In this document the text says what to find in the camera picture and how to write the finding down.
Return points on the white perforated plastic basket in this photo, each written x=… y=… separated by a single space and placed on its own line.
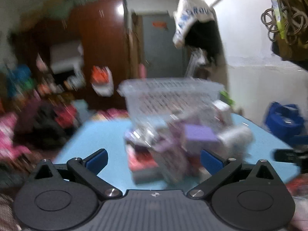
x=158 y=101

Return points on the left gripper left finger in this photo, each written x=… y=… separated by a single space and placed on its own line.
x=86 y=171

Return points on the red medicine box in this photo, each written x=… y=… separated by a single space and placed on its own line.
x=142 y=166

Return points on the dark red wooden wardrobe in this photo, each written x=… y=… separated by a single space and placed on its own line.
x=101 y=27

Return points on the blue woven bag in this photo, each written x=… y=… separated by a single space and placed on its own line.
x=287 y=124

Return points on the pink floral blanket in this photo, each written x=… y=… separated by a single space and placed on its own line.
x=9 y=150

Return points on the purple medicine box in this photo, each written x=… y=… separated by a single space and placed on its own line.
x=195 y=138

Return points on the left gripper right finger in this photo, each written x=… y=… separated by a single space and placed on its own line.
x=222 y=171

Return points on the grey door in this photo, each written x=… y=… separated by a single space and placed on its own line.
x=161 y=58

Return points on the white bottle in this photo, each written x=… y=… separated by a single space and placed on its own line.
x=236 y=140

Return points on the white black hanging jacket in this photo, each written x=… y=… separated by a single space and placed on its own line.
x=196 y=27

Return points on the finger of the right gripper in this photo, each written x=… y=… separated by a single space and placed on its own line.
x=292 y=156

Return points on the red white hanging bag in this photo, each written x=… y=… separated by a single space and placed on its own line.
x=102 y=81

